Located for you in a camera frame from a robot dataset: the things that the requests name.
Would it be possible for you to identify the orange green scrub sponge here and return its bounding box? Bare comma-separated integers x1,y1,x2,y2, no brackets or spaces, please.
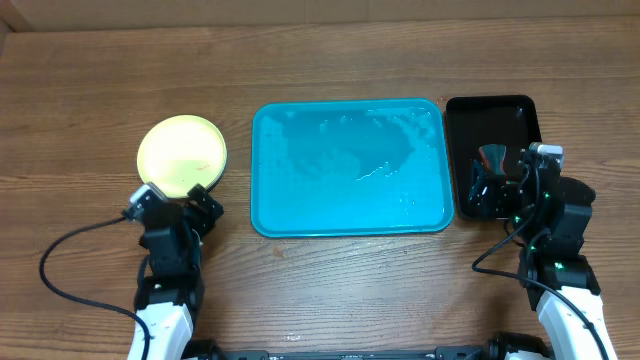
478,144,522,180

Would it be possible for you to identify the yellow-green plate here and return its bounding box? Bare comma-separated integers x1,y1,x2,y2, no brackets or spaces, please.
136,115,228,199

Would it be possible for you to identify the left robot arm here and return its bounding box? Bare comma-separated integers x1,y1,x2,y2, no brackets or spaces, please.
123,183,224,359

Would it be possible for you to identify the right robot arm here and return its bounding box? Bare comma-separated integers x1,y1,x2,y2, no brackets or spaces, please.
468,143,616,359

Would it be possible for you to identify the black rectangular tray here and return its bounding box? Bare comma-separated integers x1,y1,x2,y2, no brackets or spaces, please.
445,95,542,220

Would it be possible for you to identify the teal plastic tray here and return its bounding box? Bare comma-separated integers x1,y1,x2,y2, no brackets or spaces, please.
250,98,455,238

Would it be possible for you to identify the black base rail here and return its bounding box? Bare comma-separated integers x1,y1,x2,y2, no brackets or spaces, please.
130,344,576,360

